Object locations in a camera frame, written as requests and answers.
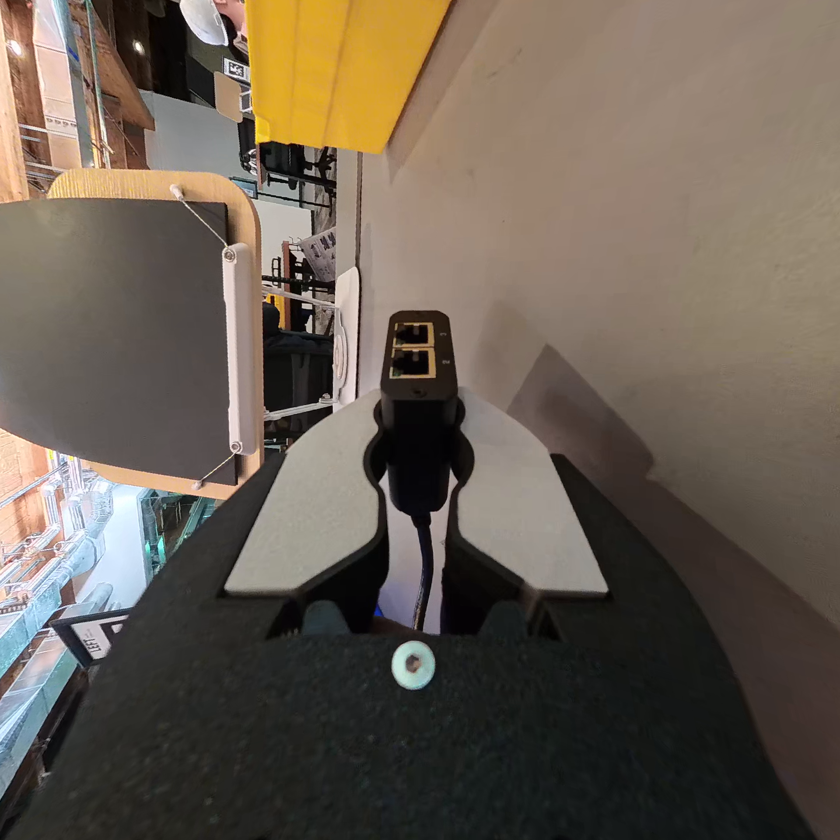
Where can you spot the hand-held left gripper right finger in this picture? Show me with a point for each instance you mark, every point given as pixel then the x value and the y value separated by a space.
pixel 532 525

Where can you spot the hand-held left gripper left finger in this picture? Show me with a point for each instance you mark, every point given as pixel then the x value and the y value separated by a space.
pixel 309 525

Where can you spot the black ethernet port adapter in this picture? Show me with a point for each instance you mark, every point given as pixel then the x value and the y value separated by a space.
pixel 420 433

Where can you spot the yellow plastic bin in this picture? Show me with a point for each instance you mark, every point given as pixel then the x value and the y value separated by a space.
pixel 341 66

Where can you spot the silver ventilation duct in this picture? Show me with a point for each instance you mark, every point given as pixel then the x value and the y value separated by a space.
pixel 46 617

